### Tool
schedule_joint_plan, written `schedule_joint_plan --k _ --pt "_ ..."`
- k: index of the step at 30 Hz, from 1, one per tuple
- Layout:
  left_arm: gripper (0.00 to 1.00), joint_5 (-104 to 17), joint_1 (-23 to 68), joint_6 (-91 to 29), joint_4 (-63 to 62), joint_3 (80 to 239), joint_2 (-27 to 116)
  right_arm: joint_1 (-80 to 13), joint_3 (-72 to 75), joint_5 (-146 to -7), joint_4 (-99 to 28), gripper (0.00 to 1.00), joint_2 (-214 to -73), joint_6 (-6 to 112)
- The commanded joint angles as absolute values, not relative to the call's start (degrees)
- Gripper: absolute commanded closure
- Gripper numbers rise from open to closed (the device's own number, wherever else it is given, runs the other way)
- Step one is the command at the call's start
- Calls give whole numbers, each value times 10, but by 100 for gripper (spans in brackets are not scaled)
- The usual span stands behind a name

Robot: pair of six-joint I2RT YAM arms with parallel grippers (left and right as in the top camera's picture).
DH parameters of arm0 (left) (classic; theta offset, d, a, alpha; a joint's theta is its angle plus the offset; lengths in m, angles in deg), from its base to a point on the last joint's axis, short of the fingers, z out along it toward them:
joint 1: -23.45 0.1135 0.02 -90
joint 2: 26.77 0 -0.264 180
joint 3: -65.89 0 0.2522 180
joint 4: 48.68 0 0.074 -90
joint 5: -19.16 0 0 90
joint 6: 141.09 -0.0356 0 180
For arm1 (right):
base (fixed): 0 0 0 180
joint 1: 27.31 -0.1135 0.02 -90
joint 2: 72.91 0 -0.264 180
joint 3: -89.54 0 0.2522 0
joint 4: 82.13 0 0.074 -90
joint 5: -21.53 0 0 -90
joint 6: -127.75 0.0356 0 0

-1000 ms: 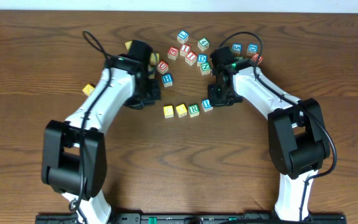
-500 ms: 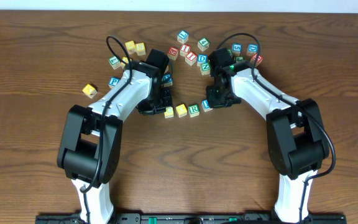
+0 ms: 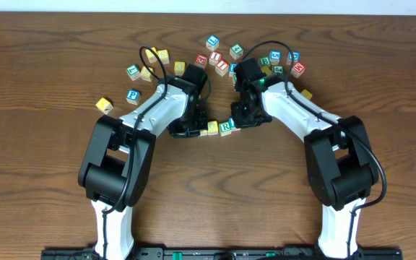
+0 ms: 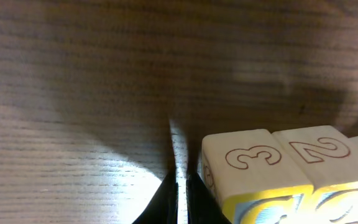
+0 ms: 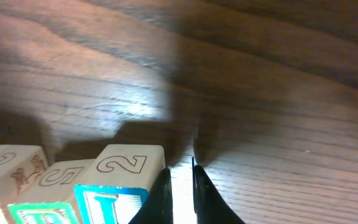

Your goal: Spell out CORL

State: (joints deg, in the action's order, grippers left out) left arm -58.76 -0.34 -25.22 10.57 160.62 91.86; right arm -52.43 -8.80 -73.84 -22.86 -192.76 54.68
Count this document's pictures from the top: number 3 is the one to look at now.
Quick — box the yellow o block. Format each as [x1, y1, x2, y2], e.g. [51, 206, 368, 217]
[174, 61, 186, 77]
[207, 121, 219, 136]

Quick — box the green R block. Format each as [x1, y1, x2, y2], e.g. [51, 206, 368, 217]
[218, 121, 232, 137]

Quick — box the blue l block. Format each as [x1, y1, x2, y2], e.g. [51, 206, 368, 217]
[229, 118, 240, 131]
[206, 35, 220, 51]

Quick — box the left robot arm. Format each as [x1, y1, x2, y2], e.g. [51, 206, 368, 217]
[78, 64, 208, 259]

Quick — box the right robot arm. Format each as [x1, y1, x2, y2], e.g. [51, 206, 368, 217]
[231, 58, 378, 259]

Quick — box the yellow block right cluster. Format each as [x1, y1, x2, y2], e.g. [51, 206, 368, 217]
[261, 66, 272, 76]

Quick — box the blue D block centre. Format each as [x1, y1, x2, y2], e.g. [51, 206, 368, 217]
[229, 63, 237, 77]

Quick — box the blue d block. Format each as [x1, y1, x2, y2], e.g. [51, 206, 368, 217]
[286, 51, 300, 65]
[229, 63, 237, 77]

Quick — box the green J block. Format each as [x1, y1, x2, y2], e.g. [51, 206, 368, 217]
[272, 65, 284, 74]

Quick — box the red I block lower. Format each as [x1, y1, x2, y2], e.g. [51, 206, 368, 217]
[215, 59, 230, 77]

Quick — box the red i block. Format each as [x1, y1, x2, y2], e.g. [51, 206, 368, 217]
[209, 51, 222, 66]
[215, 59, 230, 77]

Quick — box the green B block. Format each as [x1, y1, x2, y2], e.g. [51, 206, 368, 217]
[259, 56, 271, 67]

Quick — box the red E block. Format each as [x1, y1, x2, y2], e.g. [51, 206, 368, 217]
[194, 54, 208, 69]

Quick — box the yellow block far right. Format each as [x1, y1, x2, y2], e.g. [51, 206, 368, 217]
[301, 89, 313, 100]

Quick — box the blue 5 block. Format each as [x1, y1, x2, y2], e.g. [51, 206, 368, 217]
[269, 50, 282, 66]

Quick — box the green 4 block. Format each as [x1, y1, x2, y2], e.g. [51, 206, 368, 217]
[230, 43, 244, 60]

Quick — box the red I block upper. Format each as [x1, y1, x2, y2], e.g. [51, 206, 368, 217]
[209, 51, 222, 66]

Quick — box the blue P block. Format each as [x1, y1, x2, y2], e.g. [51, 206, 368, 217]
[126, 89, 142, 105]

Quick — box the yellow S block left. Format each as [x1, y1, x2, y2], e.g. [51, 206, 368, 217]
[140, 66, 154, 82]

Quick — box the yellow s block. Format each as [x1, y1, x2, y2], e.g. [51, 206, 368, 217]
[140, 66, 154, 82]
[157, 49, 170, 64]

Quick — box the yellow S block top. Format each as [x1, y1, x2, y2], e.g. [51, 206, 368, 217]
[157, 49, 170, 64]

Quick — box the blue D block right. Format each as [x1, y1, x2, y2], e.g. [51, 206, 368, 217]
[286, 51, 300, 65]

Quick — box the yellow block top left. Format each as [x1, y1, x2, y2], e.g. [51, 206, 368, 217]
[145, 47, 158, 63]

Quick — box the green 7 block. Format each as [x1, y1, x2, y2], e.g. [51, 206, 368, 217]
[126, 64, 141, 81]

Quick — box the blue L block top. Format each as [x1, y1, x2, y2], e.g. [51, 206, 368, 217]
[206, 35, 220, 51]

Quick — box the yellow K block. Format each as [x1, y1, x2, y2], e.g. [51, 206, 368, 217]
[95, 97, 113, 115]

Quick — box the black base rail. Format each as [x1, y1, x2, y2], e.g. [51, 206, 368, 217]
[40, 246, 404, 260]

